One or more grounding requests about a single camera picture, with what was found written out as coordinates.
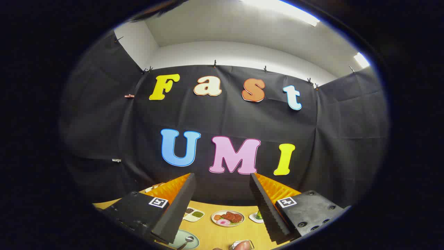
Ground white divided tray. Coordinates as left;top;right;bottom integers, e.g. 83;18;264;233
183;207;205;223

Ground white food plate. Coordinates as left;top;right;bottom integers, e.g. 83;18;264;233
211;210;245;227

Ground metal spoon with brown handle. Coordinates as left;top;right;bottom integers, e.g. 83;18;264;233
177;236;195;250

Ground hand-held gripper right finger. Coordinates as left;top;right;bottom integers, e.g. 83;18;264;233
249;173;351;244

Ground ceiling light strip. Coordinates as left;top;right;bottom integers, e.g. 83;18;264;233
353;52;371;69

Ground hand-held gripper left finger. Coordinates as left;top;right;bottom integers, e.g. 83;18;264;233
103;173;197;244

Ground light green plate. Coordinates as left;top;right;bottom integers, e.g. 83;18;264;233
166;229;200;250

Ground brown meat slices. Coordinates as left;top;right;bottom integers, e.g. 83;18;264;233
221;211;243;224

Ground metal wire cutlery basket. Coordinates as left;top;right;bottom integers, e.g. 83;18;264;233
229;240;255;250

